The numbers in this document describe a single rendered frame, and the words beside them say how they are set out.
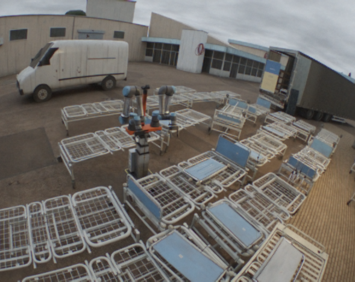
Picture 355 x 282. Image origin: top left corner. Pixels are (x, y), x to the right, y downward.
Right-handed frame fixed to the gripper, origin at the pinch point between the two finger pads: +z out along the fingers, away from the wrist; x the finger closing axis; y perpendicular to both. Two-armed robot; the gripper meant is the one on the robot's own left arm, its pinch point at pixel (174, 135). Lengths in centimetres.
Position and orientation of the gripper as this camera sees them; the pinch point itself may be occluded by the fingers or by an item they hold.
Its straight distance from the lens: 260.4
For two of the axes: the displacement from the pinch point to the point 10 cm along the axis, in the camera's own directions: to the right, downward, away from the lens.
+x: 7.0, -1.0, 7.1
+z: 0.5, 9.9, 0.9
